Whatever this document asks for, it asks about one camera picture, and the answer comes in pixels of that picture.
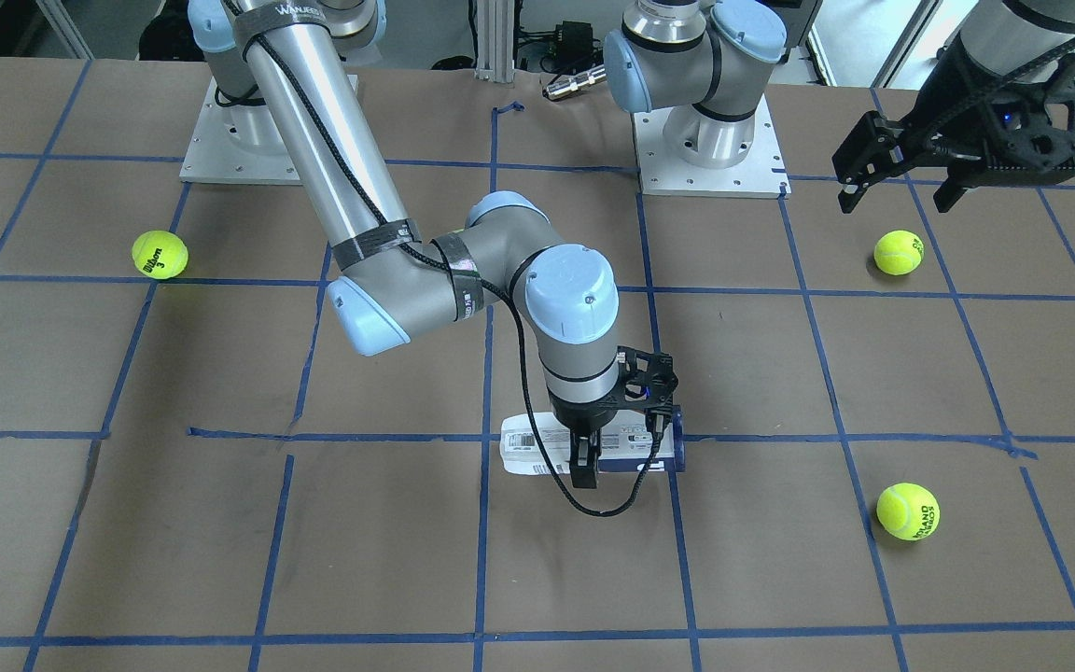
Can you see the white blue tennis ball can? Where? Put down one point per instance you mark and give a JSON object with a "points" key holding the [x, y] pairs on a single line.
{"points": [[631, 453]]}

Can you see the aluminium frame post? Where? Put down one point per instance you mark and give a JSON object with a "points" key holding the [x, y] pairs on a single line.
{"points": [[494, 23]]}

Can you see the tennis ball with Wilson print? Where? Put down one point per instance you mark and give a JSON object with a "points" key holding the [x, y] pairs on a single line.
{"points": [[159, 255]]}

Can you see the front tennis ball Roland Garros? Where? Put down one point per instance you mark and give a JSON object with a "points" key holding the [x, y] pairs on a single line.
{"points": [[908, 511]]}

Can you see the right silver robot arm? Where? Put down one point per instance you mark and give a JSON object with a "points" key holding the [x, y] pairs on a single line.
{"points": [[283, 61]]}

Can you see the tennis ball near left gripper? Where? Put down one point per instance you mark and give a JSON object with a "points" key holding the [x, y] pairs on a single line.
{"points": [[898, 253]]}

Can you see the silver metal cylinder connector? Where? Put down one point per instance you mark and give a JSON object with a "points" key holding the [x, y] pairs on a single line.
{"points": [[564, 87]]}

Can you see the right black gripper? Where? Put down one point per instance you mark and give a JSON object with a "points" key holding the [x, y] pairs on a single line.
{"points": [[582, 417]]}

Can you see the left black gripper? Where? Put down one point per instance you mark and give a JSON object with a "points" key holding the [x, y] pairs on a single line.
{"points": [[959, 98]]}

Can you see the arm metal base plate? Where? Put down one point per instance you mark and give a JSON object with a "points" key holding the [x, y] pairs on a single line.
{"points": [[257, 145], [761, 159]]}

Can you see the black power adapter box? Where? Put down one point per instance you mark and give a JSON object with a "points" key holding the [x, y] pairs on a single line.
{"points": [[573, 42]]}

